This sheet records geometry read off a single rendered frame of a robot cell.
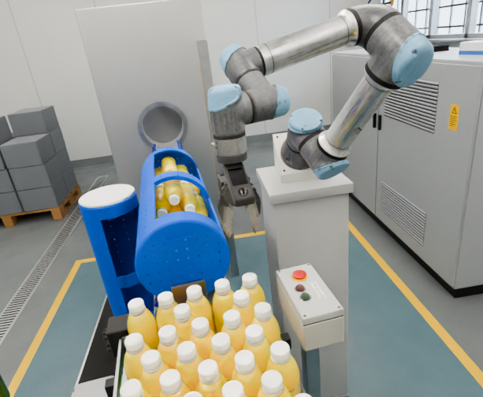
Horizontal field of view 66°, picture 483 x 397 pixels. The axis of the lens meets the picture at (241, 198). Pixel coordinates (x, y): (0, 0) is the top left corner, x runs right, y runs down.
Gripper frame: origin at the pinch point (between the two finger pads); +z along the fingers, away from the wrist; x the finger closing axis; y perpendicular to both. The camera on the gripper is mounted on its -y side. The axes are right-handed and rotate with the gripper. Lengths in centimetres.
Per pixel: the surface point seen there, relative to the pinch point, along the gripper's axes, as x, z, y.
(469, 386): -107, 124, 25
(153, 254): 24.2, 9.9, 16.3
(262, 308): -0.1, 13.2, -13.5
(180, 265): 17.4, 15.8, 16.2
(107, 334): 39.5, 24.5, 4.2
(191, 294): 15.3, 13.5, -2.1
